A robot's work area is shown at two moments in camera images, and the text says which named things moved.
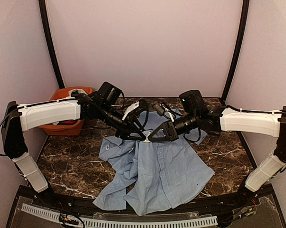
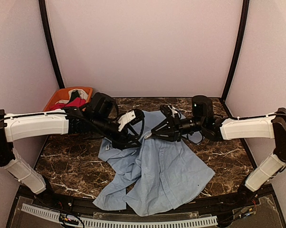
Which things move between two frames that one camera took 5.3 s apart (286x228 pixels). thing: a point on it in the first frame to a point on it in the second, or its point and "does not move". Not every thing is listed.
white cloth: [80, 90] does not move
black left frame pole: [46, 27] does not move
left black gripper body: [121, 130] to [100, 125]
